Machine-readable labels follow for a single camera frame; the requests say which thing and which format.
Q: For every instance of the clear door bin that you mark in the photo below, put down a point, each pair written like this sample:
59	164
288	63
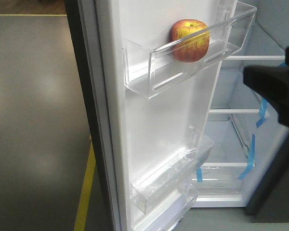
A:
164	176
166	42
167	214

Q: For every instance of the clear bottom door bin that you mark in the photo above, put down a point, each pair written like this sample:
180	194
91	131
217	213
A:
167	214

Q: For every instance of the dark grey fridge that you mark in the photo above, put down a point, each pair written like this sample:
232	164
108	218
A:
249	164

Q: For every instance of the clear upper door bin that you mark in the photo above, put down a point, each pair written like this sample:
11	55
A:
166	42

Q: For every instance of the clear lower door bin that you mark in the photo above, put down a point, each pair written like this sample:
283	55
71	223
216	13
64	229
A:
164	176

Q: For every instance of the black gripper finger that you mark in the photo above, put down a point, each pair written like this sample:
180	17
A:
272	83

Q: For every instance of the red yellow apple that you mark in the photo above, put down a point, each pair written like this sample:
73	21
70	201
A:
192	49

